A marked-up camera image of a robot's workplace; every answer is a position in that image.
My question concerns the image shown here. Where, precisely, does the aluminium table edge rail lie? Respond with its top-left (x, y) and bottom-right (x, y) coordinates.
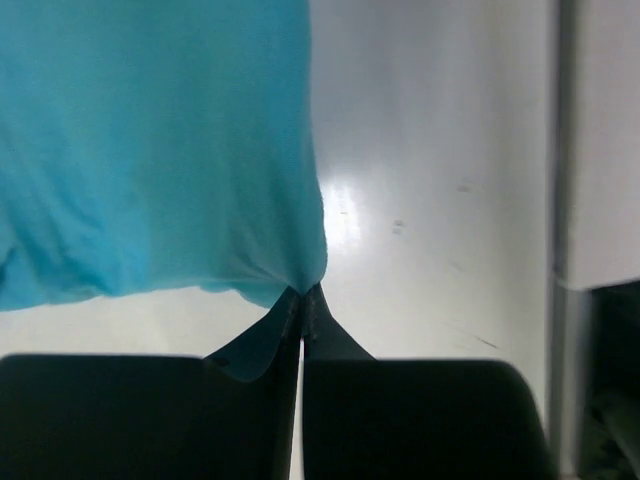
top-left (548, 1), bottom-right (592, 479)

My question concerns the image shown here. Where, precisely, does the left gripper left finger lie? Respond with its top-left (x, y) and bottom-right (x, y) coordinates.
top-left (1, 290), bottom-right (302, 479)

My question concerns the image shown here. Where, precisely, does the cyan t shirt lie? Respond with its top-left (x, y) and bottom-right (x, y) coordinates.
top-left (1, 1), bottom-right (327, 311)

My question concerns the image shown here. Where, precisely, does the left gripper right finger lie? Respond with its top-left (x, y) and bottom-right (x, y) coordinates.
top-left (302, 287), bottom-right (558, 479)

